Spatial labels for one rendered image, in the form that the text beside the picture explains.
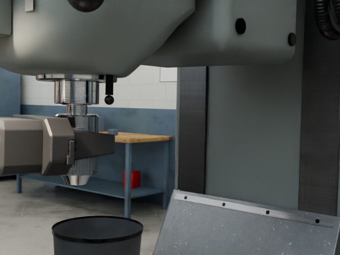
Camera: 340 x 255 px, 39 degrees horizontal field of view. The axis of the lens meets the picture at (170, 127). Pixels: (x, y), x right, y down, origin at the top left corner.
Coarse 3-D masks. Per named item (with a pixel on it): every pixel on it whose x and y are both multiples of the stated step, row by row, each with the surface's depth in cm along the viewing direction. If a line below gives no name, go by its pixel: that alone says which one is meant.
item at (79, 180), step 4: (64, 176) 51; (68, 176) 51; (72, 176) 50; (76, 176) 50; (80, 176) 51; (84, 176) 51; (88, 176) 51; (64, 180) 51; (68, 180) 51; (72, 180) 51; (76, 180) 51; (80, 180) 51; (84, 180) 51; (68, 184) 51; (72, 184) 51; (76, 184) 51; (80, 184) 51; (84, 184) 52
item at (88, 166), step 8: (72, 128) 49; (80, 128) 50; (88, 128) 50; (96, 128) 51; (80, 160) 50; (88, 160) 50; (96, 160) 51; (72, 168) 50; (80, 168) 50; (88, 168) 50; (96, 168) 51
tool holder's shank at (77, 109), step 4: (64, 104) 50; (68, 104) 50; (72, 104) 50; (76, 104) 50; (80, 104) 50; (84, 104) 50; (88, 104) 51; (68, 108) 51; (72, 108) 51; (76, 108) 51; (80, 108) 51; (84, 108) 51; (68, 112) 51; (72, 112) 51; (76, 112) 51; (80, 112) 51; (84, 112) 51
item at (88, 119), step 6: (60, 114) 50; (66, 114) 50; (72, 114) 50; (90, 114) 52; (96, 114) 52; (72, 120) 49; (78, 120) 50; (84, 120) 50; (90, 120) 50; (96, 120) 51
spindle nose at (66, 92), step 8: (56, 80) 50; (64, 80) 49; (72, 80) 49; (56, 88) 50; (64, 88) 49; (72, 88) 49; (80, 88) 49; (88, 88) 50; (96, 88) 51; (56, 96) 50; (64, 96) 49; (72, 96) 49; (80, 96) 49; (88, 96) 50; (96, 96) 51; (96, 104) 51
